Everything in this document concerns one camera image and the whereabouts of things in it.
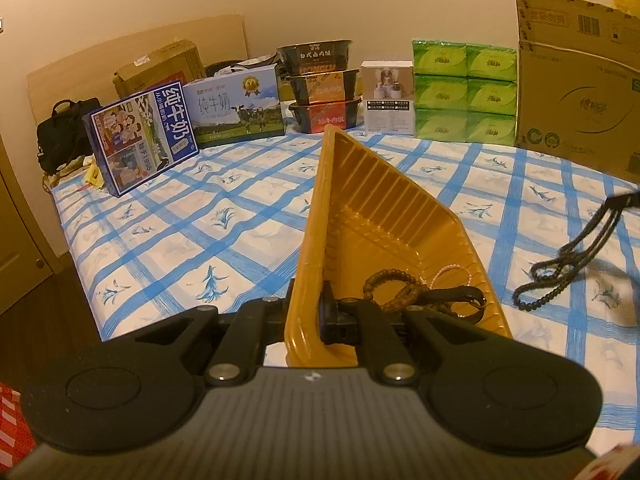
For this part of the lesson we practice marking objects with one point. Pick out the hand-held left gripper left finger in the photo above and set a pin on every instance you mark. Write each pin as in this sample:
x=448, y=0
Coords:
x=250, y=325

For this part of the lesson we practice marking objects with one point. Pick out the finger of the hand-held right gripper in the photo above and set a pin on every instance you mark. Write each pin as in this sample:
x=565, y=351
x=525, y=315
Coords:
x=625, y=198

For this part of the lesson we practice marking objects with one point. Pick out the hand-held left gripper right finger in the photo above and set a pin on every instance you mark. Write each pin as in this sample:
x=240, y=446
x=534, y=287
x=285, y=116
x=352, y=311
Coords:
x=332, y=320

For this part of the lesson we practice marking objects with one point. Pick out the yellow plastic tray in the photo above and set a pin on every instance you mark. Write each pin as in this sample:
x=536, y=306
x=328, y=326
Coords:
x=380, y=200

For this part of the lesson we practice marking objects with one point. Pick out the large printed cardboard box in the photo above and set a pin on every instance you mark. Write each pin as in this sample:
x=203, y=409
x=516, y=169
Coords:
x=575, y=100

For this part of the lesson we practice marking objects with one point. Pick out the blue checked bedsheet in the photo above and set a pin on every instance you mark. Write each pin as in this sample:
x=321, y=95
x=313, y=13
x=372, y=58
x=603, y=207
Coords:
x=225, y=185

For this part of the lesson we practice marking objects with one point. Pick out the stack of green tissue packs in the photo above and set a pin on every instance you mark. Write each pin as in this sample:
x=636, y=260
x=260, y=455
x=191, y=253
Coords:
x=465, y=95

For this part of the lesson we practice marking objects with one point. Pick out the black red instant noodle bowl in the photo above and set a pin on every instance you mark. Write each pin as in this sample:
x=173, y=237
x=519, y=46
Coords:
x=325, y=117

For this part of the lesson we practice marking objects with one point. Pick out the small yellow packet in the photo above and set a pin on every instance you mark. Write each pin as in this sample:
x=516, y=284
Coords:
x=93, y=175

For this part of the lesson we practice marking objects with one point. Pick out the blue cartoon print milk box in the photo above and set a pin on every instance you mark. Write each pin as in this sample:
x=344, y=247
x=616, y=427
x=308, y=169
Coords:
x=135, y=140

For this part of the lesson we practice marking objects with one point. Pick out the cow pasture print milk box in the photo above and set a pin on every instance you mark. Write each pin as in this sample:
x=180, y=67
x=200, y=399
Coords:
x=235, y=105

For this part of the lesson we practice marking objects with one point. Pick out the white photo print box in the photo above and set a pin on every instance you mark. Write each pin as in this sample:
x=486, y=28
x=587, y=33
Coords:
x=387, y=100

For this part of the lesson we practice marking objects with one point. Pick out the black orange instant noodle bowl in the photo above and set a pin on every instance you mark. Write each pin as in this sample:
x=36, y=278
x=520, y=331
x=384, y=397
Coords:
x=322, y=89

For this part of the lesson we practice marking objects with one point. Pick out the wooden wardrobe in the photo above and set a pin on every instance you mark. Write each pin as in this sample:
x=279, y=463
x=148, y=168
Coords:
x=20, y=240

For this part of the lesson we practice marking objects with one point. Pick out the red white striped packet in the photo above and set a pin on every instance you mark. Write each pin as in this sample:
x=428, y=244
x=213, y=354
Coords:
x=15, y=425

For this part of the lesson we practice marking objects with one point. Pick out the black plastic bag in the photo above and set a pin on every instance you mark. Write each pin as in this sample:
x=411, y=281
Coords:
x=225, y=66

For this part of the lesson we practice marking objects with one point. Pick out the red white paper item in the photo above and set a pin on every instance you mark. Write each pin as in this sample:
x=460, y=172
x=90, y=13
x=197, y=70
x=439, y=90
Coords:
x=617, y=462

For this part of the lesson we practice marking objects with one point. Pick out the brown cardboard box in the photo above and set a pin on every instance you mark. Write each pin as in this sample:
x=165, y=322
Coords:
x=160, y=67

